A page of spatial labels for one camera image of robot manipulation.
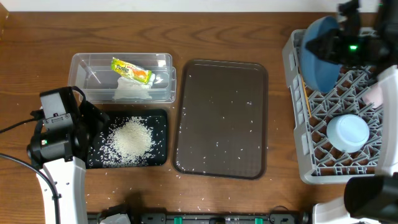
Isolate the blue plate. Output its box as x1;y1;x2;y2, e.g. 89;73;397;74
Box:
299;16;342;93

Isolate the white paper napkin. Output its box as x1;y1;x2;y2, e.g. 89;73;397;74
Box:
113;77;154;100

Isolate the pink plastic cup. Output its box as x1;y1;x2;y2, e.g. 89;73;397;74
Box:
362;83;383;109

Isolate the wooden chopstick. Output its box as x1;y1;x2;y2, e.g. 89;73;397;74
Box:
301;75;312;118

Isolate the yellow green snack wrapper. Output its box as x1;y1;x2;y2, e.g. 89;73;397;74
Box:
111;57;152;84

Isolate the light blue rice bowl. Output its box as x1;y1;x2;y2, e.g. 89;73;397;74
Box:
326;114;370;153

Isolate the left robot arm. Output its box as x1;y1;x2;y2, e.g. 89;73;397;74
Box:
27;86;109;223

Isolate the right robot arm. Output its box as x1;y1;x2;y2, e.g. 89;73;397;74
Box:
300;1;397;223

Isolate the clear plastic waste bin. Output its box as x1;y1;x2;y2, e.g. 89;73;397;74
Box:
68;53;177;104

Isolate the grey dishwasher rack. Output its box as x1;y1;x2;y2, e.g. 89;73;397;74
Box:
282;29;397;184

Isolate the pile of white rice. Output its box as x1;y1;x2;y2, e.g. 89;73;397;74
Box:
96;116;155;167

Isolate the black rectangular bin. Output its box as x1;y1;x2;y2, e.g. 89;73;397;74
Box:
86;109;168;169

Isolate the dark brown serving tray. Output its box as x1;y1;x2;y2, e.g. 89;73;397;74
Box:
173;59;268;180

